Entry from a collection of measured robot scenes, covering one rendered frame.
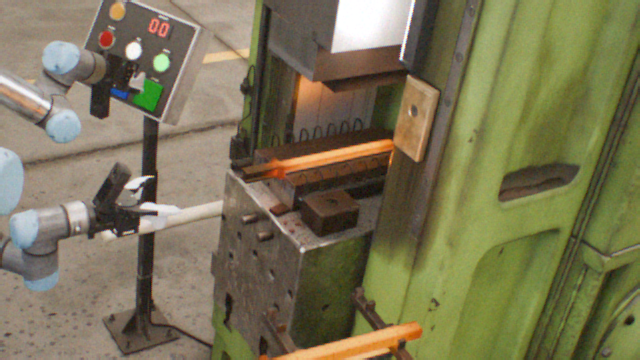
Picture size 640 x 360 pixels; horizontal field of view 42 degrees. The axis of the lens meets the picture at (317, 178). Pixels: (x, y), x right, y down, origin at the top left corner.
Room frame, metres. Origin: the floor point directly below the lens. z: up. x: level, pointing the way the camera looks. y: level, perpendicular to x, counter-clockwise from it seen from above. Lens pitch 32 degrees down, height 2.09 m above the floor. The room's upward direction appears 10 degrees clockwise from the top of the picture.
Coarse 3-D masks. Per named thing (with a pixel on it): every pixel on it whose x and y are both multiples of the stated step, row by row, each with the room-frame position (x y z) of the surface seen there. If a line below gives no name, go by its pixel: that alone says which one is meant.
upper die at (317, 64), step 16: (272, 16) 1.89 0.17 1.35; (272, 32) 1.88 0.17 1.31; (288, 32) 1.83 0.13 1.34; (272, 48) 1.88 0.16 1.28; (288, 48) 1.83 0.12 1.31; (304, 48) 1.78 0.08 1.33; (320, 48) 1.74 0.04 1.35; (368, 48) 1.83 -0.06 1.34; (384, 48) 1.86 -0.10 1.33; (400, 48) 1.89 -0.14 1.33; (304, 64) 1.77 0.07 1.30; (320, 64) 1.75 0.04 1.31; (336, 64) 1.78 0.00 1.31; (352, 64) 1.81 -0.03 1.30; (368, 64) 1.84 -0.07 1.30; (384, 64) 1.87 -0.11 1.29; (320, 80) 1.75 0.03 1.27
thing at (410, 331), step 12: (408, 324) 1.33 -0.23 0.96; (360, 336) 1.27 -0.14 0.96; (372, 336) 1.28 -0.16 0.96; (384, 336) 1.29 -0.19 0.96; (396, 336) 1.29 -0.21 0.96; (408, 336) 1.31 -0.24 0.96; (420, 336) 1.32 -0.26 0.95; (312, 348) 1.22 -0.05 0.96; (324, 348) 1.22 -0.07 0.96; (336, 348) 1.23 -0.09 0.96; (348, 348) 1.23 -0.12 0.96; (360, 348) 1.24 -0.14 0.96; (372, 348) 1.26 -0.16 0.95
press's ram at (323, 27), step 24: (264, 0) 1.93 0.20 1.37; (288, 0) 1.85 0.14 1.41; (312, 0) 1.77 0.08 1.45; (336, 0) 1.71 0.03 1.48; (360, 0) 1.73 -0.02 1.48; (384, 0) 1.78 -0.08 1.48; (408, 0) 1.82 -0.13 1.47; (312, 24) 1.76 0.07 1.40; (336, 24) 1.70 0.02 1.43; (360, 24) 1.74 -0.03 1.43; (384, 24) 1.78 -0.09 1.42; (336, 48) 1.71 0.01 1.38; (360, 48) 1.75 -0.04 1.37
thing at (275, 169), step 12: (360, 144) 1.97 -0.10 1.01; (372, 144) 1.98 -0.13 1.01; (384, 144) 2.00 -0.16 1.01; (312, 156) 1.87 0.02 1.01; (324, 156) 1.88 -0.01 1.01; (336, 156) 1.89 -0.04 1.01; (348, 156) 1.91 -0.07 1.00; (252, 168) 1.75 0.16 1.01; (264, 168) 1.76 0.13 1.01; (276, 168) 1.77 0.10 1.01; (288, 168) 1.80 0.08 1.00; (252, 180) 1.73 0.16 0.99
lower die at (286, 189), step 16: (368, 128) 2.12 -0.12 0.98; (384, 128) 2.14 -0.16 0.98; (288, 144) 1.95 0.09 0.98; (304, 144) 1.97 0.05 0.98; (320, 144) 1.97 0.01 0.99; (336, 144) 1.98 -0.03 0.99; (352, 144) 2.00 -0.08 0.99; (256, 160) 1.88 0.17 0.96; (336, 160) 1.88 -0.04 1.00; (352, 160) 1.90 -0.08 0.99; (368, 160) 1.92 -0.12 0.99; (384, 160) 1.94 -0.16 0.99; (288, 176) 1.78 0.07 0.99; (320, 176) 1.80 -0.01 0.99; (352, 176) 1.85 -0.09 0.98; (368, 176) 1.88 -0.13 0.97; (288, 192) 1.76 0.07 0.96; (368, 192) 1.89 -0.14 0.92
